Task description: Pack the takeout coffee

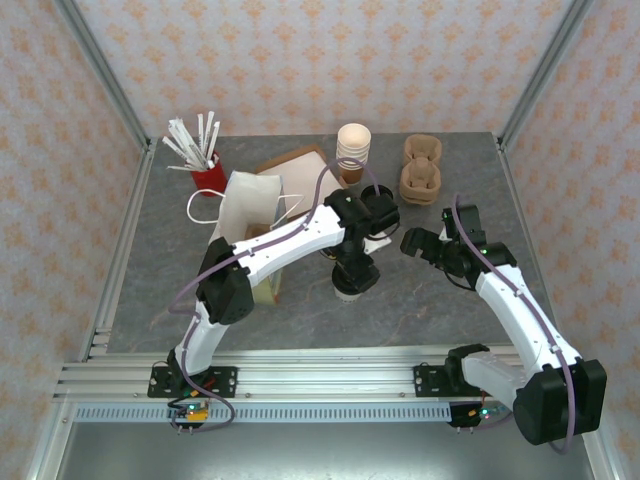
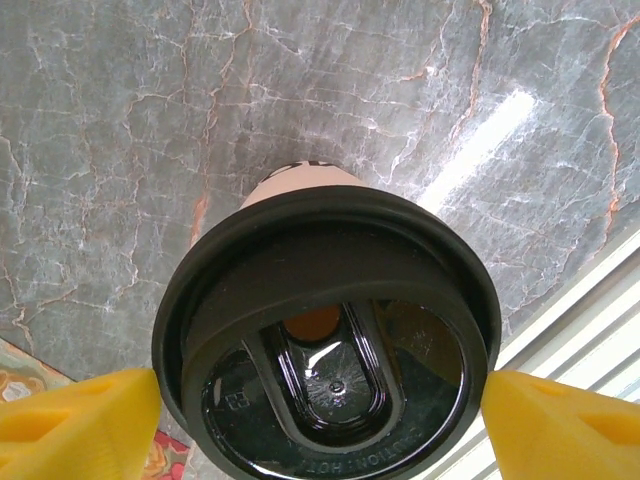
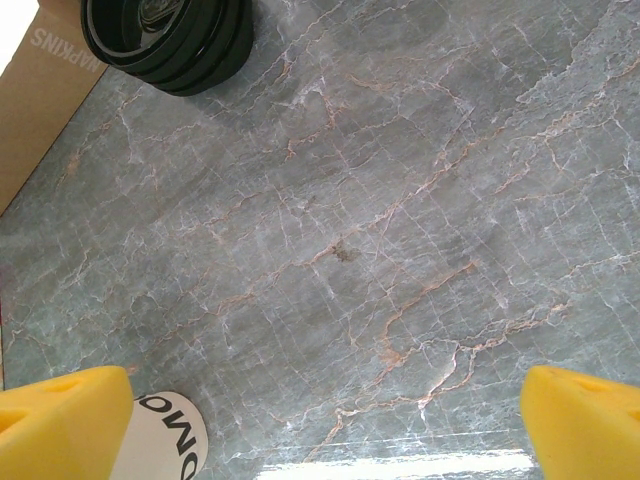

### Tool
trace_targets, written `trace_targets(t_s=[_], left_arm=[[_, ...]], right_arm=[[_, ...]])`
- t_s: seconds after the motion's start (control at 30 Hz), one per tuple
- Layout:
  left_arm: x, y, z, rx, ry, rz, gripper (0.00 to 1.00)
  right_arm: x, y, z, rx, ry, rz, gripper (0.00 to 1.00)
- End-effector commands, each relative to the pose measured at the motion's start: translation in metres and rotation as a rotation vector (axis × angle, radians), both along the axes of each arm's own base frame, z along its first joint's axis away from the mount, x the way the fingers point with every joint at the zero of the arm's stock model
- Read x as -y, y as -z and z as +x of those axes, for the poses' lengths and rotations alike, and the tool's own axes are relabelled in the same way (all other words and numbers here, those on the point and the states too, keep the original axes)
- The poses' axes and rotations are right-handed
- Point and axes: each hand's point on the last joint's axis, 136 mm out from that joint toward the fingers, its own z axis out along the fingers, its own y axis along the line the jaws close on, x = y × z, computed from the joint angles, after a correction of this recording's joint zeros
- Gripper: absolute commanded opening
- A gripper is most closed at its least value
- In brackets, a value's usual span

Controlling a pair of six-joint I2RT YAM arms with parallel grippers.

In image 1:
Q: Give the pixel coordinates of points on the black plastic cup lid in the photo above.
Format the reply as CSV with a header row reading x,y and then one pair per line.
x,y
350,285

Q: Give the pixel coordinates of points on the paper gift bag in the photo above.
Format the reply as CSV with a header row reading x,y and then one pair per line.
x,y
245,200

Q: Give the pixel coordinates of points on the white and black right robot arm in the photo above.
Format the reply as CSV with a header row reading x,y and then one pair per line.
x,y
517,325

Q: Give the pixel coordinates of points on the brown paper cup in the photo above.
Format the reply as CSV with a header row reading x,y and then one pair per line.
x,y
352,177

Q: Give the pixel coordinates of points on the brown cardboard napkin box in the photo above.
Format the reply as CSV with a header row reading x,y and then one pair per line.
x,y
295,154

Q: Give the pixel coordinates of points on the small circuit board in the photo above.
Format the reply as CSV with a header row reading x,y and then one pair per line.
x,y
481,414
192,413

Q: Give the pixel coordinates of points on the red straw holder cup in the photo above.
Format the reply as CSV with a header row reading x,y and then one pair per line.
x,y
210,175

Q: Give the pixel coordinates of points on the white wrapped straw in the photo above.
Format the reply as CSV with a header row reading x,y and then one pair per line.
x,y
186,135
179,135
201,132
215,159
208,130
215,136
180,168
175,148

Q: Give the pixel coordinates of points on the grey metal panel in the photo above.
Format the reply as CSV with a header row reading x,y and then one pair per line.
x,y
320,455

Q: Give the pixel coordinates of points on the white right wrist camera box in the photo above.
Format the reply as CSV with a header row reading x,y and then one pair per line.
x,y
443,233

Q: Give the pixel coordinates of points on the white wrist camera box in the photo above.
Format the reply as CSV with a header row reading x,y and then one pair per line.
x,y
376,246
443,233

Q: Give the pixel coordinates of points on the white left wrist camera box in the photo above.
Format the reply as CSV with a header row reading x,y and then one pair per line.
x,y
376,246

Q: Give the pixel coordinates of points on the aluminium mounting rail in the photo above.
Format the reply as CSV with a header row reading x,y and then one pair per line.
x,y
325,375

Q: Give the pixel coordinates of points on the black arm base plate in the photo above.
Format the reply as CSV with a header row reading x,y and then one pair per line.
x,y
425,382
225,380

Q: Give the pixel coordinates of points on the aluminium upright post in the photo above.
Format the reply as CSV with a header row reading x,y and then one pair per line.
x,y
102,70
544,70

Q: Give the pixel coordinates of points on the aluminium frame leg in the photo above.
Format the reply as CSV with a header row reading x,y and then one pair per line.
x,y
602,462
52,440

